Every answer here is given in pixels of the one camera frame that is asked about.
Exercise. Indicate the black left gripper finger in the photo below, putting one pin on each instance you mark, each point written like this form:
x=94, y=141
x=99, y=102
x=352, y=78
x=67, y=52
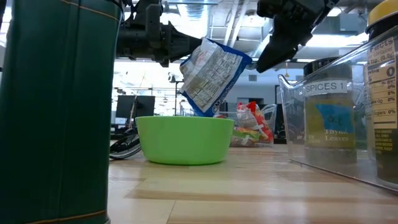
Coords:
x=183, y=43

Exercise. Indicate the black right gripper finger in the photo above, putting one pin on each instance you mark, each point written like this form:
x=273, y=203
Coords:
x=286, y=40

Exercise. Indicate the blue noodle packet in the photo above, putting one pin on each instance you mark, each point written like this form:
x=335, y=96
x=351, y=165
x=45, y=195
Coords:
x=214, y=74

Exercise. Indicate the pink ramen noodle packet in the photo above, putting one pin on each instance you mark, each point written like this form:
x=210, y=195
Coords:
x=219, y=116

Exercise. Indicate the pile of snack packets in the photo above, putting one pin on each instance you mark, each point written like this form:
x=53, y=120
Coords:
x=258, y=121

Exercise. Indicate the black lid spice jar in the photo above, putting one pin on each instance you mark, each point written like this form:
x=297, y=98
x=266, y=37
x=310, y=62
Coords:
x=329, y=124

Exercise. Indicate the yellow lid seasoning jar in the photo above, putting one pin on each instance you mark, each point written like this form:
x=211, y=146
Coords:
x=384, y=93

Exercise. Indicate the ceiling light strip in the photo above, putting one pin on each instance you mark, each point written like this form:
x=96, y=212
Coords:
x=304, y=60

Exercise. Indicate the black metal rack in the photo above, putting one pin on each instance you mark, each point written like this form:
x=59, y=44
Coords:
x=176, y=93

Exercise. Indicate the black computer monitor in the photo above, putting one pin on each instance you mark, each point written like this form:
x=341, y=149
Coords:
x=136, y=105

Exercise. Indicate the long clear plastic bin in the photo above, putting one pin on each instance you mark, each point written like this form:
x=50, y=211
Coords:
x=295, y=124

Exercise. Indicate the green plastic bowl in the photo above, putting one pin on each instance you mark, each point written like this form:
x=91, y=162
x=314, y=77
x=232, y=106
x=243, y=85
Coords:
x=186, y=140

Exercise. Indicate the dark metal spoon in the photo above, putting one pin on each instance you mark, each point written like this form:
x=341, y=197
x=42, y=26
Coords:
x=124, y=146

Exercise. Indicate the dark green tin box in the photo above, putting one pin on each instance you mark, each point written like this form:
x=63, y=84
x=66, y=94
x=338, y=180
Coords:
x=56, y=124

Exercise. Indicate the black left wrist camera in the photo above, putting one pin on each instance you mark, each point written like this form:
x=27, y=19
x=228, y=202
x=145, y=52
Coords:
x=149, y=15

